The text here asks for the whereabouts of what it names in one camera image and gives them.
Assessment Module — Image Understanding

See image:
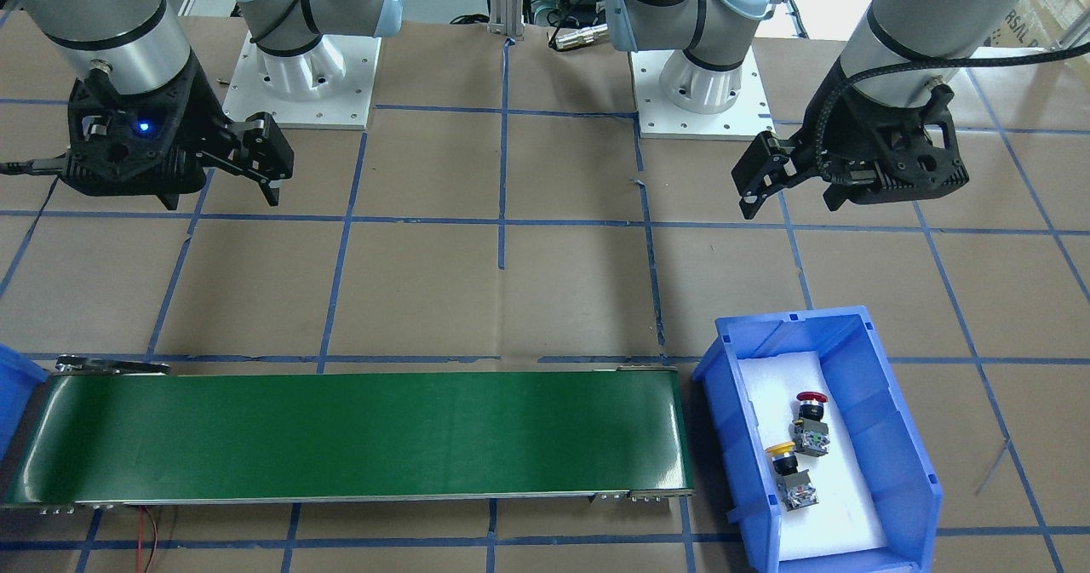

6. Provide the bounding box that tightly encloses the yellow push button switch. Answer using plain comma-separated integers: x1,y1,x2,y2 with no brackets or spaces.
766,441,820,511

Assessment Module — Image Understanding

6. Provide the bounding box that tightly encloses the red conveyor wire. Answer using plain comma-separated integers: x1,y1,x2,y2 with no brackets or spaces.
136,505,159,572

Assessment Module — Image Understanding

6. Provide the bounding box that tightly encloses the blue source bin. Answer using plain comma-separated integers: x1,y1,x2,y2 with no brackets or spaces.
693,307,942,572

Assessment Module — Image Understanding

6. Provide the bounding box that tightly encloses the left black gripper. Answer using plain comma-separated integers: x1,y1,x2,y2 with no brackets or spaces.
732,62,969,221

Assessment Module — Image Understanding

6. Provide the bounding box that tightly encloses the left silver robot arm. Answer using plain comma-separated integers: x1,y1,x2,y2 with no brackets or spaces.
605,0,1018,219

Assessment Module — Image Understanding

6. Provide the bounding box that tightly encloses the blue destination bin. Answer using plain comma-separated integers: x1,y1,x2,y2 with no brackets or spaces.
1,344,49,458

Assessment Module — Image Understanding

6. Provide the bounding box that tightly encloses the cardboard box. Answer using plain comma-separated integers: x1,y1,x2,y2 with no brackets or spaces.
984,0,1087,49

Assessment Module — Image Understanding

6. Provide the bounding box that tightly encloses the red push button switch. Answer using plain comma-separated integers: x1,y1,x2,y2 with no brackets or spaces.
794,391,829,458

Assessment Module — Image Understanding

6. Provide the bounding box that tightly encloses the white foam pad source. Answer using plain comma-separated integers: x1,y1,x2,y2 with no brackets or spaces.
739,352,887,562

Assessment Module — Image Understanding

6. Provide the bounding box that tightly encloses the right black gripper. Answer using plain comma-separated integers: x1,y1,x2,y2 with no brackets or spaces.
66,53,295,209

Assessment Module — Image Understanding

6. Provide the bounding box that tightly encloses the green conveyor belt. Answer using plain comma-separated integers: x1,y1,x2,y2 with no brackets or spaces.
3,369,693,508

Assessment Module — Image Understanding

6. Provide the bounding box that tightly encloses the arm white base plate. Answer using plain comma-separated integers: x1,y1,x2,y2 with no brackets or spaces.
223,35,382,130
629,50,774,141

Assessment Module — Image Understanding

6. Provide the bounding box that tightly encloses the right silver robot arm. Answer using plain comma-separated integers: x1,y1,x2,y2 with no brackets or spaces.
3,0,404,209

